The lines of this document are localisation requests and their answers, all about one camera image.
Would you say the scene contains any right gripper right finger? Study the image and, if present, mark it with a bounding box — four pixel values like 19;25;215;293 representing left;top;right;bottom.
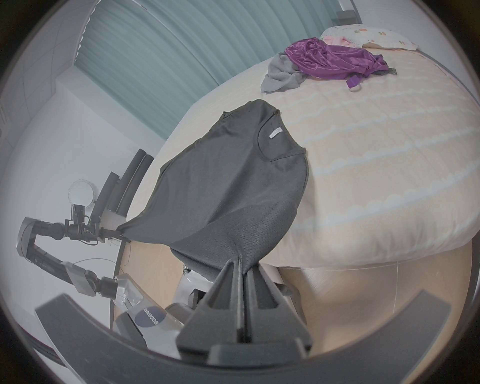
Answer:
242;262;314;356

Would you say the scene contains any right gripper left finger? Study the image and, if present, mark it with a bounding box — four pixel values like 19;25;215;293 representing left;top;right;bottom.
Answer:
175;259;241;357

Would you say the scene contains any black T-shirt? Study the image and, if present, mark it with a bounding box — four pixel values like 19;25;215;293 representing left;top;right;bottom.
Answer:
116;99;309;282

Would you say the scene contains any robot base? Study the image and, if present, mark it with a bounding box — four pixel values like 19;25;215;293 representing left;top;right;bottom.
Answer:
110;264;211;353

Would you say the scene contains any round white mirror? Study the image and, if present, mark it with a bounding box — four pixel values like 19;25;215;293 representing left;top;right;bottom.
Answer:
67;180;94;206

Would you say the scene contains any black chest of drawers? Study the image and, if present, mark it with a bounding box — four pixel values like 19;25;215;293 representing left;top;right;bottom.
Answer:
112;148;154;218

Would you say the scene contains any bed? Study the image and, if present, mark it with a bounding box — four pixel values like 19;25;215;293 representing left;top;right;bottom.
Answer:
127;0;480;269

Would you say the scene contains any grey garment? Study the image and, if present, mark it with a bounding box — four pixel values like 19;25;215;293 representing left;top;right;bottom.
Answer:
260;52;308;94

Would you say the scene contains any purple satin garment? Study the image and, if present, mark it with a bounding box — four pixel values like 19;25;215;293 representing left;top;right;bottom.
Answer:
284;37;398;92

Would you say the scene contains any white printed pillow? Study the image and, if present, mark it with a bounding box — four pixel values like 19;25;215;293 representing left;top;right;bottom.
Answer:
319;23;419;51

